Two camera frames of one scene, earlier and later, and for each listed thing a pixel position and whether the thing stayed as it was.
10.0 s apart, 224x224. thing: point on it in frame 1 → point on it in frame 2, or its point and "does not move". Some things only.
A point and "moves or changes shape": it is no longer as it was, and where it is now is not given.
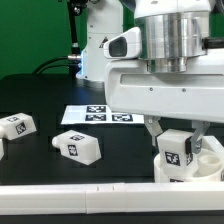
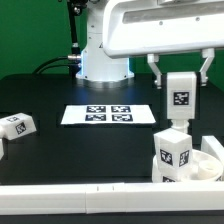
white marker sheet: [98, 114] does not move
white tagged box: [175, 153] moves or changes shape
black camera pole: [75, 58] does not move
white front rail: [142, 197] does not move
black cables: [54, 65] does not move
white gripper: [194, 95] → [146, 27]
